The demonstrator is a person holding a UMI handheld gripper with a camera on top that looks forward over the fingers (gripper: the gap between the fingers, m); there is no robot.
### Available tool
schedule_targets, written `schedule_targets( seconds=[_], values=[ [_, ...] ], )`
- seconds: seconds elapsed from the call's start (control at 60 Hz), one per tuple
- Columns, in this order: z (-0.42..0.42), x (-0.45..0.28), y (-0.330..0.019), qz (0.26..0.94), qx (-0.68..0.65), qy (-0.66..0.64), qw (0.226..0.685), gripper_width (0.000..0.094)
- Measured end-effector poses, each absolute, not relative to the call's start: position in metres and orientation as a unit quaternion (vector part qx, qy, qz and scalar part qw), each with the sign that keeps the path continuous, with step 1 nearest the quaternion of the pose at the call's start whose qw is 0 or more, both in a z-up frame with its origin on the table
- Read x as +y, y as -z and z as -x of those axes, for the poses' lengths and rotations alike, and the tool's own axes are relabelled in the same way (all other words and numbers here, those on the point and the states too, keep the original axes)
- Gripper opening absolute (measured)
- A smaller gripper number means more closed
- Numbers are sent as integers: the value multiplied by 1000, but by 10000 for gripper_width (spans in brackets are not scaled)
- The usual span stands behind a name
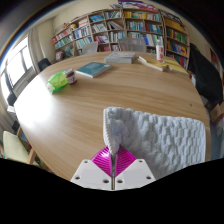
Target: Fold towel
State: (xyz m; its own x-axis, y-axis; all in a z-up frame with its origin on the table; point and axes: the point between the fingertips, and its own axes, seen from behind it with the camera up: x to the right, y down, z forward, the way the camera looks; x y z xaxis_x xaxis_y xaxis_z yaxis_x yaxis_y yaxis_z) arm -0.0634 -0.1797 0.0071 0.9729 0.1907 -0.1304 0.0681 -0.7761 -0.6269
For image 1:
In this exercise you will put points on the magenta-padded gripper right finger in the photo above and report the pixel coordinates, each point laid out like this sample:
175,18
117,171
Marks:
131,170

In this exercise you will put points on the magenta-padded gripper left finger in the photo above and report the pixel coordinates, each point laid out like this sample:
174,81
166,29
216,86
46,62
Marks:
96,170

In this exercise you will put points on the white waffle towel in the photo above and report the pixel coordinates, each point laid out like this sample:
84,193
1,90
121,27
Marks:
163,143

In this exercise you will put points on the yellow-green chair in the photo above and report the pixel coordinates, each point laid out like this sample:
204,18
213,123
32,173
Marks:
15,148

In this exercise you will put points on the green plastic bag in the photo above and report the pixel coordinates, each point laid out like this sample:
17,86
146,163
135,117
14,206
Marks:
57,81

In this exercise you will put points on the teal book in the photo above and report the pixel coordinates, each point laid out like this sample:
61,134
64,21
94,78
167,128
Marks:
94,69

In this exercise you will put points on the cardboard box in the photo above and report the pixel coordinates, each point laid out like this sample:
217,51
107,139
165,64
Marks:
218,115

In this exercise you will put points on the yellow book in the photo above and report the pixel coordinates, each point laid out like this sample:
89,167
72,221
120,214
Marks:
151,63

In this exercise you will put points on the grey book stack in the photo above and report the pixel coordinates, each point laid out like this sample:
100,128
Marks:
120,57

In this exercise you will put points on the dark office chair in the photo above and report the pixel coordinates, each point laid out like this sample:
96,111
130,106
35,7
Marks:
44,64

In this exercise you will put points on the black cloth cover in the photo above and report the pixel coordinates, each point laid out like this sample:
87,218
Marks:
206,76

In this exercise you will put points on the white bottle with red label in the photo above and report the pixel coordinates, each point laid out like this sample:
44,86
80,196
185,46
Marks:
160,52

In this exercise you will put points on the white chair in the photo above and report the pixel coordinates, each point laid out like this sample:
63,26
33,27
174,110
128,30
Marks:
90,48

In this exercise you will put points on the grey mesh chair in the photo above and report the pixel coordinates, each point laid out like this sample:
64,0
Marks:
132,45

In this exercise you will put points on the window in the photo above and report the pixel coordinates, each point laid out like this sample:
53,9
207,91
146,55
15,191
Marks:
16,66

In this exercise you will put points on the wooden bookshelf with books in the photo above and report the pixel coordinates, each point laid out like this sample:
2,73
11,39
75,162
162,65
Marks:
133,26

